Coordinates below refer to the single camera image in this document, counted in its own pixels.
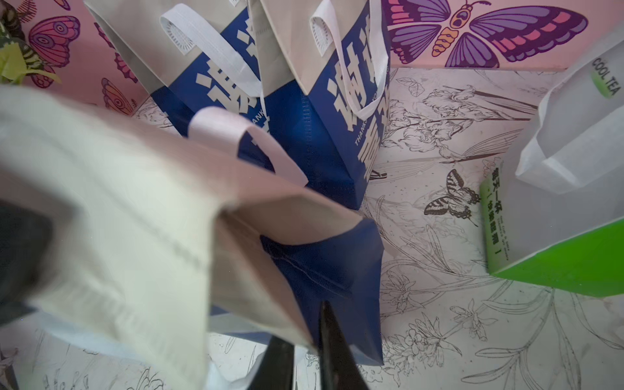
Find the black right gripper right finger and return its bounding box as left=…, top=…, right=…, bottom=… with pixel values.
left=318, top=301, right=369, bottom=390

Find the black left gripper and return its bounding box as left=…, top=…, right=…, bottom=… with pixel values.
left=1, top=201, right=54, bottom=326

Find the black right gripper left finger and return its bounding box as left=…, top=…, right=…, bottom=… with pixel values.
left=248, top=336, right=295, bottom=390

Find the blue white takeout bag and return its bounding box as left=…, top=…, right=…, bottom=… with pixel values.
left=1, top=85, right=384, bottom=389

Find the green white takeout bag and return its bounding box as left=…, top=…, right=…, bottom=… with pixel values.
left=480, top=27, right=623, bottom=297

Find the back left blue white bag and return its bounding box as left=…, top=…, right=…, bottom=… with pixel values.
left=86, top=1, right=269, bottom=137

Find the back right blue white bag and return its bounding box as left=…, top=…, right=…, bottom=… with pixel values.
left=248, top=1, right=390, bottom=210

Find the artificial potted plant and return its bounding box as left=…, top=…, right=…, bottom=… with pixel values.
left=1, top=1, right=60, bottom=85

